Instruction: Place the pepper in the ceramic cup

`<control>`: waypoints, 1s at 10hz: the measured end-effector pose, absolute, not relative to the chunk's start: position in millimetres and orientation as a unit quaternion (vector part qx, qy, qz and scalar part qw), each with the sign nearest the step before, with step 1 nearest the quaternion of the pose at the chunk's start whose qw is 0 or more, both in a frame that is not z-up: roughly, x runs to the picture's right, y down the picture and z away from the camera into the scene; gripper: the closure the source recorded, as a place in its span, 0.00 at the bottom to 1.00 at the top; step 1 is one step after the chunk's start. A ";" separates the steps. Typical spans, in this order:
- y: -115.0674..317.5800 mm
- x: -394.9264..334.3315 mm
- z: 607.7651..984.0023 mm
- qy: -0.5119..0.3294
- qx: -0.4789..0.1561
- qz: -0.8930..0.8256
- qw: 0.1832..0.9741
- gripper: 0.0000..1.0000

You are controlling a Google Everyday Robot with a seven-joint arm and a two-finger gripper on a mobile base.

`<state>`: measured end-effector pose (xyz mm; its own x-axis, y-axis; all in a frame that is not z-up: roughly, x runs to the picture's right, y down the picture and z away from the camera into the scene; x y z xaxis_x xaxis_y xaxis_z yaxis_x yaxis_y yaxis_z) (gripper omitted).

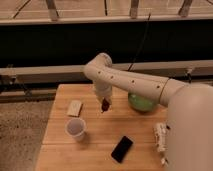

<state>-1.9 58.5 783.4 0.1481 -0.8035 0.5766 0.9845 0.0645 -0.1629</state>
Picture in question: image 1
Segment black smartphone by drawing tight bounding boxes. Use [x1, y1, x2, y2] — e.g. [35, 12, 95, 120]
[111, 136, 133, 163]

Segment white tube with cap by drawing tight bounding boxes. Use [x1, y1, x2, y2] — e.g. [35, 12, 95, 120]
[153, 123, 166, 165]

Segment black hanging cable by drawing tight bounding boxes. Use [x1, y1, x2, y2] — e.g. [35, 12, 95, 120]
[128, 12, 152, 72]

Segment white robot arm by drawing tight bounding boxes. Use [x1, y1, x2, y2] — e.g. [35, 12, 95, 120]
[83, 53, 213, 171]

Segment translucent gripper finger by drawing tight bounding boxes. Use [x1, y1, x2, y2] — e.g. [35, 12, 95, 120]
[106, 98, 112, 107]
[97, 97, 103, 107]

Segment green bowl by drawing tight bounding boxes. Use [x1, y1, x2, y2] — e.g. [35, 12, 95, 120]
[128, 93, 156, 112]

